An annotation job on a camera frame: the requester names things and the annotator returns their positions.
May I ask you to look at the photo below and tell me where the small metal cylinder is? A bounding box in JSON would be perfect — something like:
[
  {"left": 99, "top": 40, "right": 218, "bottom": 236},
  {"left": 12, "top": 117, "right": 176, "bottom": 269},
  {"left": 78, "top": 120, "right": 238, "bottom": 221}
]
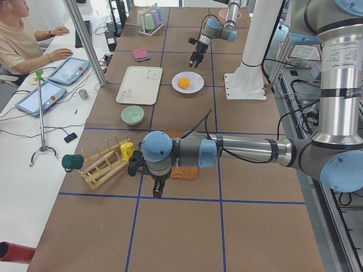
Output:
[{"left": 78, "top": 89, "right": 89, "bottom": 100}]

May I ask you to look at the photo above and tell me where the purple plastic cup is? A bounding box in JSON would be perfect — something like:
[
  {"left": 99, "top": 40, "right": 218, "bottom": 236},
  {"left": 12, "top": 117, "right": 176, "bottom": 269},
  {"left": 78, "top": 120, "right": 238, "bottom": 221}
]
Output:
[{"left": 150, "top": 9, "right": 160, "bottom": 26}]

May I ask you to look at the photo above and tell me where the yellow mug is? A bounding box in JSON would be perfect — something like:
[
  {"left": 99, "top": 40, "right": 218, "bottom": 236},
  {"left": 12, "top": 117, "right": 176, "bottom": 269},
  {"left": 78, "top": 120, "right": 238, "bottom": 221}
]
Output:
[{"left": 120, "top": 142, "right": 135, "bottom": 161}]

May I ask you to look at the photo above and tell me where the aluminium frame post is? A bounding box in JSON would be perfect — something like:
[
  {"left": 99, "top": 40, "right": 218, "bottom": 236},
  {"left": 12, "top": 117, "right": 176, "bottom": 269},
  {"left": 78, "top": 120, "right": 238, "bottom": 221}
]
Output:
[{"left": 64, "top": 0, "right": 106, "bottom": 87}]

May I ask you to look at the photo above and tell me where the white wire cup rack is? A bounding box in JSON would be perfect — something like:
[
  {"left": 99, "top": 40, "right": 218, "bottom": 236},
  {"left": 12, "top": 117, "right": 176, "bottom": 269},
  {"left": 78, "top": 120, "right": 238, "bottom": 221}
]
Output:
[{"left": 137, "top": 3, "right": 165, "bottom": 36}]

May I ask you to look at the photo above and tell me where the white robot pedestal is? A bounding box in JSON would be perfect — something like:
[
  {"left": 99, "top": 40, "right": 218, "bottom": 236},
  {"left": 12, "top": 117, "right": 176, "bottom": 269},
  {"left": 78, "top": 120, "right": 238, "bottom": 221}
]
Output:
[{"left": 224, "top": 0, "right": 284, "bottom": 100}]

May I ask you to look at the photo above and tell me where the beige plastic cup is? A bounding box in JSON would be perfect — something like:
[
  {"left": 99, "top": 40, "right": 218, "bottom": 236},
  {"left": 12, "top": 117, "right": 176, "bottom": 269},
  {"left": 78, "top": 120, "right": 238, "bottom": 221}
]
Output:
[{"left": 137, "top": 10, "right": 145, "bottom": 26}]

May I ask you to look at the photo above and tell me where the teach pendant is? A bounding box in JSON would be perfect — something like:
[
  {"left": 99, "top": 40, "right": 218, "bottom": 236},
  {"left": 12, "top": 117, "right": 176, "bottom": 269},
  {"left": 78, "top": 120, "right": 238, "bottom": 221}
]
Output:
[
  {"left": 48, "top": 57, "right": 90, "bottom": 86},
  {"left": 15, "top": 81, "right": 67, "bottom": 118}
]

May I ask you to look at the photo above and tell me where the white round plate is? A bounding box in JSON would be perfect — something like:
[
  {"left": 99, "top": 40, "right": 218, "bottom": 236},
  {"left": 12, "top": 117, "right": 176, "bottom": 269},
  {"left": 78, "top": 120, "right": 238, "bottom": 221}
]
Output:
[{"left": 172, "top": 71, "right": 204, "bottom": 94}]

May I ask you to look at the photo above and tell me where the grabber reaching tool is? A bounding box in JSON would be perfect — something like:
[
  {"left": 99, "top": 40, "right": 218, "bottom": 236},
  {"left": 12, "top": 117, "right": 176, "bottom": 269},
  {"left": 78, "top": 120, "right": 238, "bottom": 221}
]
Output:
[{"left": 29, "top": 70, "right": 58, "bottom": 167}]

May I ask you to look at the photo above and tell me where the dark green mug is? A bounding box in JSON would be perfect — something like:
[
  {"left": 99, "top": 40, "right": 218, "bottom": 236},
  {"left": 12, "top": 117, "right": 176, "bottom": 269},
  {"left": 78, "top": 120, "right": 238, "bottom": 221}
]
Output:
[{"left": 61, "top": 154, "right": 85, "bottom": 172}]

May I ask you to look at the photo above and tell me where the mint green bowl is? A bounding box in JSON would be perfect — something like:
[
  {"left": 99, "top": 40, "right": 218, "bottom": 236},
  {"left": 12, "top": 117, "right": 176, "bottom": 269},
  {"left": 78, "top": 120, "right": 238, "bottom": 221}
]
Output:
[{"left": 121, "top": 105, "right": 145, "bottom": 125}]

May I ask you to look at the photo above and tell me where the wooden dish rack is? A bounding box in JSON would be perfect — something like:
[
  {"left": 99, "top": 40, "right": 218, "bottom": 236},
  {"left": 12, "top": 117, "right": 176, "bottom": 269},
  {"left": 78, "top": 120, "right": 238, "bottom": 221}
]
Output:
[{"left": 78, "top": 135, "right": 132, "bottom": 190}]

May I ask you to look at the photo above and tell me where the pink folded cloth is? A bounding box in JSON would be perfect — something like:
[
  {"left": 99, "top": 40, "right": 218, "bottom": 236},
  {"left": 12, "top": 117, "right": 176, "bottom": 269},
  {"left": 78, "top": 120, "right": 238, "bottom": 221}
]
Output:
[{"left": 132, "top": 48, "right": 149, "bottom": 59}]

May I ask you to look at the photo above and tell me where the grey folded cloth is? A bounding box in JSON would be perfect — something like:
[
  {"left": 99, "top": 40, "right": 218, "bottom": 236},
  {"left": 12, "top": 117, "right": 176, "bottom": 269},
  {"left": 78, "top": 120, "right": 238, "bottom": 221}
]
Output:
[{"left": 136, "top": 55, "right": 150, "bottom": 62}]

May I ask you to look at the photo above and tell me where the orange fruit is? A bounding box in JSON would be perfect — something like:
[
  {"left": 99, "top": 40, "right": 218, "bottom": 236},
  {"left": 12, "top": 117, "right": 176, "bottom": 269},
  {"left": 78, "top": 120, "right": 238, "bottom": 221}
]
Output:
[{"left": 178, "top": 78, "right": 190, "bottom": 90}]

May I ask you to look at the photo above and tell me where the lower teach pendant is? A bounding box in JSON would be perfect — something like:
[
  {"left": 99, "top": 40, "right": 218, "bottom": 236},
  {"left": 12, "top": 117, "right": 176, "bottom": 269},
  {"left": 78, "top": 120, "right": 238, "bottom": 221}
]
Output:
[{"left": 15, "top": 81, "right": 67, "bottom": 118}]

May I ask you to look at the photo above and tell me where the small black device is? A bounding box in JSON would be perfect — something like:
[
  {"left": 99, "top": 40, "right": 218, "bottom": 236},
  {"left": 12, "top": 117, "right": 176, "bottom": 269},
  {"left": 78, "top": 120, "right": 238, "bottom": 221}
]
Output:
[{"left": 64, "top": 133, "right": 78, "bottom": 143}]

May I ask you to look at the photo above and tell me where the upper teach pendant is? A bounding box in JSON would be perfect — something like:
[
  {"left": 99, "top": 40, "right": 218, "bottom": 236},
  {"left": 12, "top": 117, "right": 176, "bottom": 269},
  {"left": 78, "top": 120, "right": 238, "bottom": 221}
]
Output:
[{"left": 48, "top": 57, "right": 90, "bottom": 86}]

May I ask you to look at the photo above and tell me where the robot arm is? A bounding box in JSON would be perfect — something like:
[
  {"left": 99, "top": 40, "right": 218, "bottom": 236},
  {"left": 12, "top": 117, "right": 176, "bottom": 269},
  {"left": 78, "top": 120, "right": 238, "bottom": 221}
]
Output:
[
  {"left": 188, "top": 0, "right": 248, "bottom": 68},
  {"left": 141, "top": 1, "right": 362, "bottom": 197}
]

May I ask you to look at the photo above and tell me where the black keyboard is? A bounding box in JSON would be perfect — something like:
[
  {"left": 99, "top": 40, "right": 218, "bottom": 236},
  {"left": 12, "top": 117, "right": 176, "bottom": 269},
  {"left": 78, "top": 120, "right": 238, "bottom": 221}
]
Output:
[{"left": 74, "top": 20, "right": 92, "bottom": 49}]

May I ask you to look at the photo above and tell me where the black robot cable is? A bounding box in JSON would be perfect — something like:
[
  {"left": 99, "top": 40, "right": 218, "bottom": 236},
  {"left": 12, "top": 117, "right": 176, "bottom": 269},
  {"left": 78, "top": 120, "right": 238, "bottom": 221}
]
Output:
[{"left": 181, "top": 108, "right": 287, "bottom": 164}]

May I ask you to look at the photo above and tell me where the pink bowl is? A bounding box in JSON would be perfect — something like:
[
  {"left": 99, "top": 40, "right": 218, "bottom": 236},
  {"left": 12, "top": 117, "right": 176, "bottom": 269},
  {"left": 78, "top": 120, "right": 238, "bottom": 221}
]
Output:
[{"left": 218, "top": 8, "right": 242, "bottom": 27}]

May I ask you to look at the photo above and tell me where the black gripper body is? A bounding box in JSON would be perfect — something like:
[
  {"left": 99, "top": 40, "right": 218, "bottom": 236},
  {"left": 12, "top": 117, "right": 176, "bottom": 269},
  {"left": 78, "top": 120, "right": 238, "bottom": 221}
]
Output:
[
  {"left": 149, "top": 168, "right": 172, "bottom": 187},
  {"left": 191, "top": 41, "right": 210, "bottom": 61}
]

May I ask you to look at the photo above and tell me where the red cylinder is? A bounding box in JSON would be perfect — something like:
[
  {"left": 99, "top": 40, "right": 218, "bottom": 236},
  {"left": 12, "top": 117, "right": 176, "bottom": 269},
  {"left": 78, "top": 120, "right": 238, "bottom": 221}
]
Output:
[{"left": 1, "top": 241, "right": 36, "bottom": 264}]

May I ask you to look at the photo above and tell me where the green plastic cup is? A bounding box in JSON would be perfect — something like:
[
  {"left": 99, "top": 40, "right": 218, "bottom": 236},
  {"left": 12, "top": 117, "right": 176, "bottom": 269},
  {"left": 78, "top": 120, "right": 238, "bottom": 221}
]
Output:
[{"left": 145, "top": 14, "right": 155, "bottom": 31}]

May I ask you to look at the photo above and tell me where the seated person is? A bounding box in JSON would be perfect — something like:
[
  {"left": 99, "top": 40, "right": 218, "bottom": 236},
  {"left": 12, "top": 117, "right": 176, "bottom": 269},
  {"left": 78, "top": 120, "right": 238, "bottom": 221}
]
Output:
[{"left": 1, "top": 1, "right": 73, "bottom": 86}]

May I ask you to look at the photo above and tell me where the cream rectangular tray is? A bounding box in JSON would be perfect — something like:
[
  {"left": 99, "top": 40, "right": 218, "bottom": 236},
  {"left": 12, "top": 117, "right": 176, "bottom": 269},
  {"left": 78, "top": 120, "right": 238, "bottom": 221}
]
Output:
[{"left": 116, "top": 66, "right": 163, "bottom": 105}]

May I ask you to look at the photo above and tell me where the blue plastic cup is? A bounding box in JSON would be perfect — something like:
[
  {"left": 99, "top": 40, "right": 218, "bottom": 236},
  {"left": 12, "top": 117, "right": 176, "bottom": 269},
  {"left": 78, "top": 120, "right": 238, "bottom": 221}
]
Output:
[{"left": 155, "top": 7, "right": 164, "bottom": 23}]

